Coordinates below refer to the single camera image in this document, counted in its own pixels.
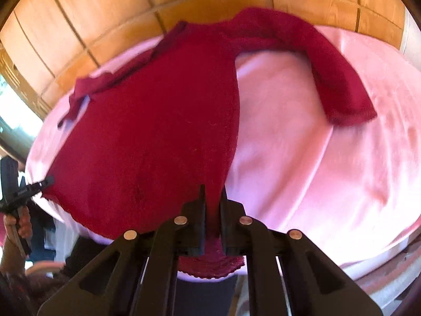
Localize dark red knit sweater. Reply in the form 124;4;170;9
43;8;377;279

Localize brown sleeved left forearm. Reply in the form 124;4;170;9
1;237;26;276

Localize person's left hand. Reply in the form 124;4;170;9
4;207;33;245

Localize wooden framed window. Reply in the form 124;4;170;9
1;47;51;165

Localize pink bed sheet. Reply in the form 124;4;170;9
25;25;421;280

